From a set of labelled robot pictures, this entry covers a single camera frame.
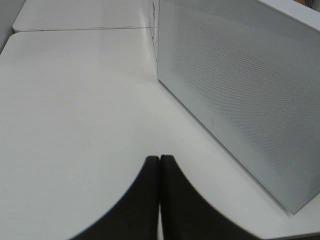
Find white microwave door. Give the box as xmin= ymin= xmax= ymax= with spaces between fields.
xmin=156 ymin=0 xmax=320 ymax=215

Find white microwave oven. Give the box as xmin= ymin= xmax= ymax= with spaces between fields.
xmin=146 ymin=0 xmax=320 ymax=215

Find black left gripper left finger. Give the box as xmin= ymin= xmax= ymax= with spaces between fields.
xmin=73 ymin=156 xmax=160 ymax=240

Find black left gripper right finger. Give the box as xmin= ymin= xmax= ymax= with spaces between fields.
xmin=160 ymin=155 xmax=257 ymax=240

